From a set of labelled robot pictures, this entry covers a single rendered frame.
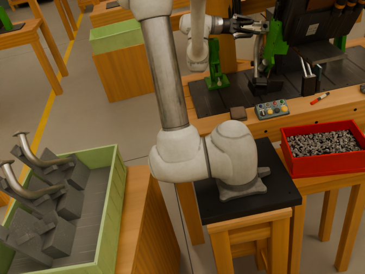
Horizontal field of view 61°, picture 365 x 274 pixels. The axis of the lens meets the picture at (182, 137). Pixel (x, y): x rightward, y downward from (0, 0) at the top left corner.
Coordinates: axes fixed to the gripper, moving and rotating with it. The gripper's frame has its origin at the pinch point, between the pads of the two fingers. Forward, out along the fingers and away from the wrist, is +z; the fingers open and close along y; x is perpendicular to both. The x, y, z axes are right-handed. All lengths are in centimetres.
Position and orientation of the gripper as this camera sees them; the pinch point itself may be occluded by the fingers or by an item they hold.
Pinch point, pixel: (259, 27)
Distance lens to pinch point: 172.8
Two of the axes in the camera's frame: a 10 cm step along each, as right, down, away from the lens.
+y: -0.1, -9.9, 1.3
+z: 9.9, 0.1, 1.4
